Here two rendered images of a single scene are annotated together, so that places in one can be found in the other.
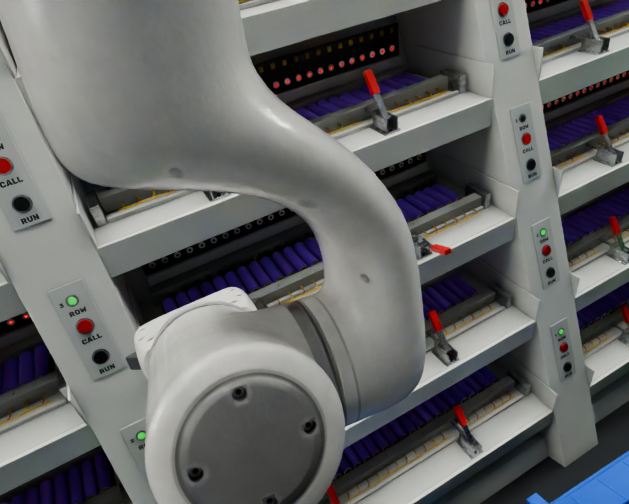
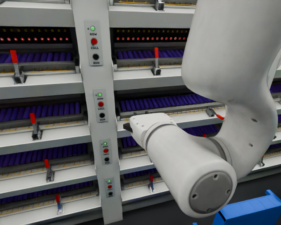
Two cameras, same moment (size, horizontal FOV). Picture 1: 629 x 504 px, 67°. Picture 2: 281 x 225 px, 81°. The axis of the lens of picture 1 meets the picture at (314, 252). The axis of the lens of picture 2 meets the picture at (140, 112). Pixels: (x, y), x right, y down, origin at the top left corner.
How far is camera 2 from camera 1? 0.14 m
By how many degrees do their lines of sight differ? 8
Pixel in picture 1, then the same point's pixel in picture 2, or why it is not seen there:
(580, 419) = not seen: hidden behind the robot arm
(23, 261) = (89, 76)
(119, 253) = (119, 83)
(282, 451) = (218, 196)
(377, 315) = (247, 157)
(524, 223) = not seen: hidden behind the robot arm
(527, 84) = (272, 69)
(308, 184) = (264, 116)
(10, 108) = (103, 21)
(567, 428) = not seen: hidden behind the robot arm
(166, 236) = (136, 82)
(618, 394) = (247, 177)
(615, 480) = (244, 206)
